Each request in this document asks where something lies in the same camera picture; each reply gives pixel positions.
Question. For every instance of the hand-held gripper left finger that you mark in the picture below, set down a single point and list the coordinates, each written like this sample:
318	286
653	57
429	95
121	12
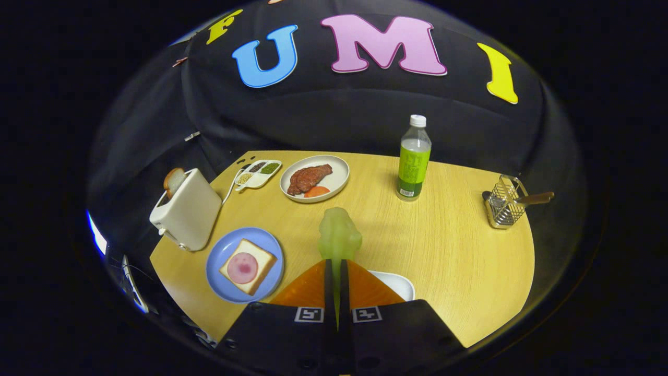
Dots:
329	292

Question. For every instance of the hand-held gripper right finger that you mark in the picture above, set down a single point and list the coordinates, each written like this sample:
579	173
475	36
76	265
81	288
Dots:
344	292

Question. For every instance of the green lettuce leaf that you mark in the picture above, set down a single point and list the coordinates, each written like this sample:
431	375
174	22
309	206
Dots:
339	235

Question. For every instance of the toasted bread slice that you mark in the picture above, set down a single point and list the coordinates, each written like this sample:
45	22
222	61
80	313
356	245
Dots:
173	180

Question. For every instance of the white square plate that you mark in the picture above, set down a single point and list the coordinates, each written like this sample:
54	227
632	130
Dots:
399	284

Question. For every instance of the white bread slice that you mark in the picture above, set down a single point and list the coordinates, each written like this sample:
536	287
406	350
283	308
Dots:
263	258

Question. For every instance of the pink ham slice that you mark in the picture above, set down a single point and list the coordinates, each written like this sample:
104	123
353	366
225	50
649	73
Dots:
242	268

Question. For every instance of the red tomato slice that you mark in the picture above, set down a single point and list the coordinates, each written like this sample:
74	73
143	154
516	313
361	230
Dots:
317	191

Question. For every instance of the blue round plate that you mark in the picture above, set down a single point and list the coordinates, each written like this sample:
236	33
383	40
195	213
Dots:
224	250

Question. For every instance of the brown steak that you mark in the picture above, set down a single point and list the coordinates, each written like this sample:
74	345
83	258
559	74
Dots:
308	177

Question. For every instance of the white round plate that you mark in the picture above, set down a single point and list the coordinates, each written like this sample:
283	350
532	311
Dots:
338	171

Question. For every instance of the white compartment dish with beans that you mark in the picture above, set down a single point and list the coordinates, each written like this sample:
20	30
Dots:
258	180

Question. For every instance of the clear bottle with green label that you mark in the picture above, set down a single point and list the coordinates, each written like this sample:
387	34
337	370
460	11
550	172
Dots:
413	167

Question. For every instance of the white toaster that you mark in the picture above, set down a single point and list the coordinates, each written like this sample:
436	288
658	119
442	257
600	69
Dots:
193	209

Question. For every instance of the black backdrop cloth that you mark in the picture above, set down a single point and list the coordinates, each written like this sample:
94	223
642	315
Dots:
339	115

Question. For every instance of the silver clip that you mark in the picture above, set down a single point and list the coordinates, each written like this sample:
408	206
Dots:
192	136

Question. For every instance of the bright white panel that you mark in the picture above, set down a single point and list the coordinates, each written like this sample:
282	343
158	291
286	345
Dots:
96	235

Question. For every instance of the red clip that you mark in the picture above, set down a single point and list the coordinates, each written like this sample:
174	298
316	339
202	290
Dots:
180	61

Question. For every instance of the white metal frame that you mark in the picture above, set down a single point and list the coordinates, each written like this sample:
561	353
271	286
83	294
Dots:
133	284

